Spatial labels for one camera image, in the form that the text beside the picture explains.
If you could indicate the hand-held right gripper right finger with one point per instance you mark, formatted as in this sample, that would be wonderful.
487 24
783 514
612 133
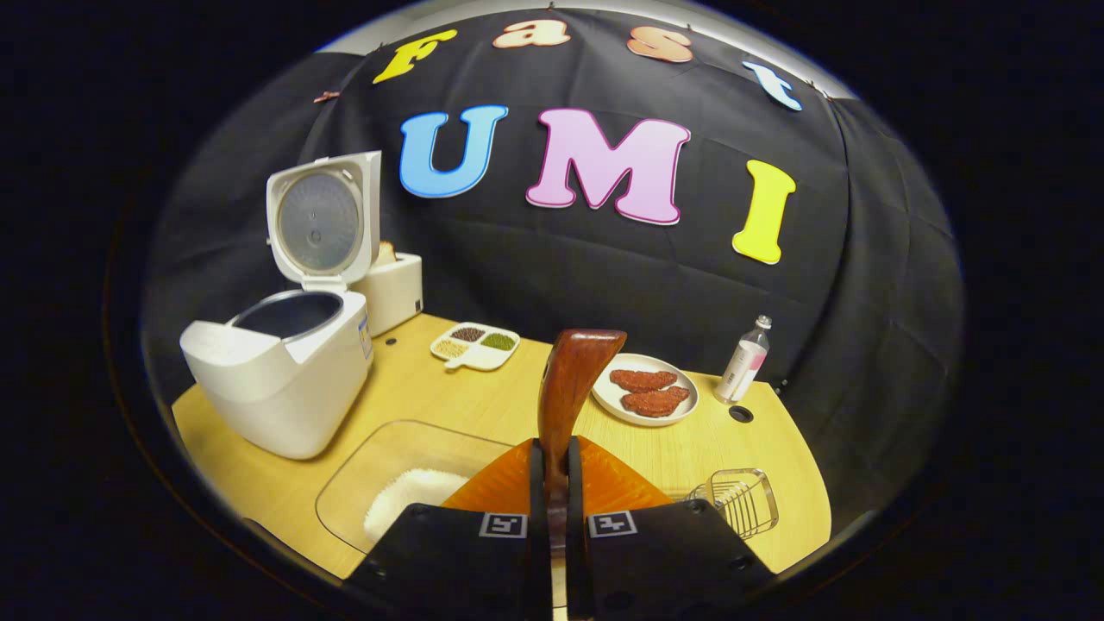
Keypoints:
664 561

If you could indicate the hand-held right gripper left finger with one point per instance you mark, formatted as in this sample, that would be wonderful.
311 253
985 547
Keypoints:
448 561

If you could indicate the white rice pile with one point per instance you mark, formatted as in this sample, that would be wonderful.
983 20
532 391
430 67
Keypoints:
414 500

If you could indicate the brown wooden spoon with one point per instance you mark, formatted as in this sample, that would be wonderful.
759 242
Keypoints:
573 379

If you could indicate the white rice cooker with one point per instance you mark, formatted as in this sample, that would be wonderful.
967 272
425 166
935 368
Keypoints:
276 405

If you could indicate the clear glass container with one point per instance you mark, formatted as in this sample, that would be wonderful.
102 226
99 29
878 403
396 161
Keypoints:
388 448

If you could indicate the brown meat slice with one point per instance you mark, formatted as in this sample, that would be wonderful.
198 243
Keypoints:
655 402
642 379

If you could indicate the round white plate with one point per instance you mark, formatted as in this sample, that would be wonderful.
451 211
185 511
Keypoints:
608 401

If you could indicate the white divided bean dish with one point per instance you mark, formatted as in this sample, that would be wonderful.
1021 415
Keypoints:
483 355

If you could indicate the clear bottle pink label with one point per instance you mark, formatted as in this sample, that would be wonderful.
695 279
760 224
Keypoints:
742 366

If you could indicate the white toaster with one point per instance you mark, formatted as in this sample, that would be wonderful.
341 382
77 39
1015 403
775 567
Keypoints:
392 293

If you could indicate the black backdrop cloth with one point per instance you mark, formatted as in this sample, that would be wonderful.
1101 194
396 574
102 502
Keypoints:
483 259

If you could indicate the toasted bread slice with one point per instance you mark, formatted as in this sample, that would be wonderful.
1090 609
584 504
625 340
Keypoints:
385 254

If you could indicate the copper cloth clip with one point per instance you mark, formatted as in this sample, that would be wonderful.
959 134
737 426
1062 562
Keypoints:
326 97

